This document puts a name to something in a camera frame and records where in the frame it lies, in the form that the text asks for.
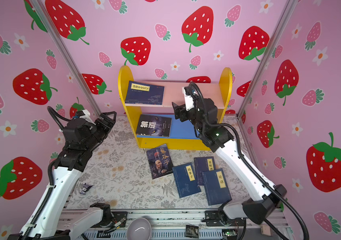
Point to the small beige box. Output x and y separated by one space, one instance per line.
265 230

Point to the navy book yellow label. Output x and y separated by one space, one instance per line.
141 93

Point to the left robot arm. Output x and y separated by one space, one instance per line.
82 137

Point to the dark portrait cover book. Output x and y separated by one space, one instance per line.
160 161

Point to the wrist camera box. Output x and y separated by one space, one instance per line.
188 97
84 114

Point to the blue book right yellow label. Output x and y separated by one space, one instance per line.
216 189

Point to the green circuit board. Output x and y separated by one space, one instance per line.
229 234

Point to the yellow pink blue bookshelf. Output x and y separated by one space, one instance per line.
182 135

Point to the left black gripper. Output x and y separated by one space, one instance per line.
106 122

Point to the black wolf cover book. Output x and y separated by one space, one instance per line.
155 126

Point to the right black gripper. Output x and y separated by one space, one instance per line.
179 109

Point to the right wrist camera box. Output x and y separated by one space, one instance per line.
188 97

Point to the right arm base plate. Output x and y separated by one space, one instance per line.
215 218

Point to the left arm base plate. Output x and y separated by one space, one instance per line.
108 222

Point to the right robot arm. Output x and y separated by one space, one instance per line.
223 139

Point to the grey round bowl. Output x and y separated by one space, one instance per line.
139 229

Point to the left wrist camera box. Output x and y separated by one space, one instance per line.
84 114

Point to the small black circuit board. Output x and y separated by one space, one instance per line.
192 231

